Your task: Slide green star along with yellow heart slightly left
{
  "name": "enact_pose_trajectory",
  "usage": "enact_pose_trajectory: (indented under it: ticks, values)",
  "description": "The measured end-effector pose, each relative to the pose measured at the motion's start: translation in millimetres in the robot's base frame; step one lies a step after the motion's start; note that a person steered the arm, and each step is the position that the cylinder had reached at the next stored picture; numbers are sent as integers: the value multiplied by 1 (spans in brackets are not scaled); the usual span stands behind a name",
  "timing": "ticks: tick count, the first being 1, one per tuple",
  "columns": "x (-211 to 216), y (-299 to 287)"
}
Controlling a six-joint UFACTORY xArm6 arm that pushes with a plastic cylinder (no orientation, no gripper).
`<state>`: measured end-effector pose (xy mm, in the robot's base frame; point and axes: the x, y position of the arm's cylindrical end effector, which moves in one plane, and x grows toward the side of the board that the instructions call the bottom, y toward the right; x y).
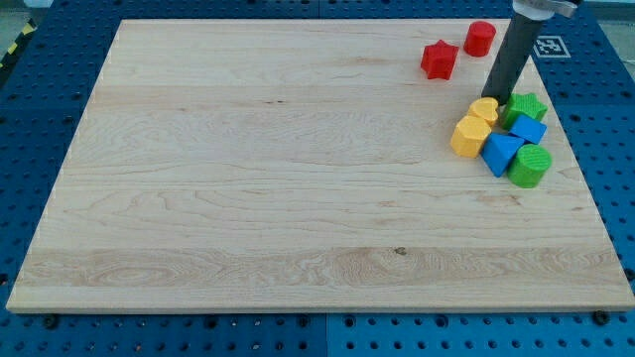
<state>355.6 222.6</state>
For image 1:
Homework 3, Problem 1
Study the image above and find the red star block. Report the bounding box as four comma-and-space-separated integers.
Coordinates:
421, 40, 458, 80

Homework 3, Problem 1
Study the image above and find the white fiducial marker tag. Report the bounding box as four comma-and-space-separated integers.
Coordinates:
533, 35, 571, 59

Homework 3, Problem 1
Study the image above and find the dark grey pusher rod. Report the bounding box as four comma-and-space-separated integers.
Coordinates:
481, 13, 544, 105

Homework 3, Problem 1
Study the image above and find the blue cube block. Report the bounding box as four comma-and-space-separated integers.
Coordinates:
509, 114, 547, 145

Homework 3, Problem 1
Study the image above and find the yellow heart block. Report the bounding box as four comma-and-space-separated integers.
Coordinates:
467, 97, 499, 127

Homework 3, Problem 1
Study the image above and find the silver rod mount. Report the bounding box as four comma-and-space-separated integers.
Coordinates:
512, 0, 580, 21

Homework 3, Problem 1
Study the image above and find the yellow hexagon block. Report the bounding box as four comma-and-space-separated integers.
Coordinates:
450, 116, 492, 158

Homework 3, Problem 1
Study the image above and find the green cylinder block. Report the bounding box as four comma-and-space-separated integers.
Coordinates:
507, 144, 552, 188

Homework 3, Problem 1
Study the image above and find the red cylinder block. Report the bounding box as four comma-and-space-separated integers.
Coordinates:
463, 21, 497, 58

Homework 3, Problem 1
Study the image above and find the yellow black hazard tape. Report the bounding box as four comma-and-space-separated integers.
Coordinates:
1, 18, 38, 70

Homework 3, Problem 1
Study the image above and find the blue triangle block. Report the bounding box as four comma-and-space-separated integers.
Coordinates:
481, 133, 525, 178

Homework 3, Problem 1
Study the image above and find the light wooden board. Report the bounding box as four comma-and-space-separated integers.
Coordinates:
7, 19, 634, 313

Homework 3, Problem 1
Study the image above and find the green star block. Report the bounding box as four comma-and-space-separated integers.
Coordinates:
500, 93, 548, 130

